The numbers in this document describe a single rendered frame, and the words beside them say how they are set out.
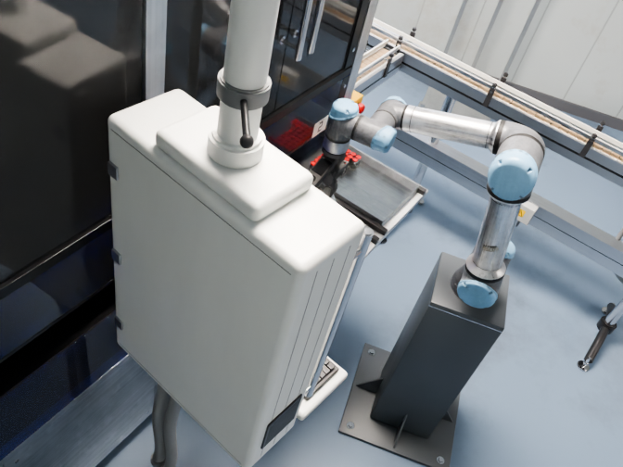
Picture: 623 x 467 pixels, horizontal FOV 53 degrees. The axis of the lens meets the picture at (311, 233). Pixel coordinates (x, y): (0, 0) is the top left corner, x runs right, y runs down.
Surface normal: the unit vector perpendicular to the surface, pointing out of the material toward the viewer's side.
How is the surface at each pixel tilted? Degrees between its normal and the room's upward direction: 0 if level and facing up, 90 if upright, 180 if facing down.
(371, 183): 0
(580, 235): 90
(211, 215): 90
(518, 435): 0
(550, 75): 90
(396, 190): 0
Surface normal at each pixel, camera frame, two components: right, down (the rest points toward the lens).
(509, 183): -0.42, 0.47
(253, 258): -0.64, 0.45
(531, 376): 0.19, -0.69
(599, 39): -0.29, 0.64
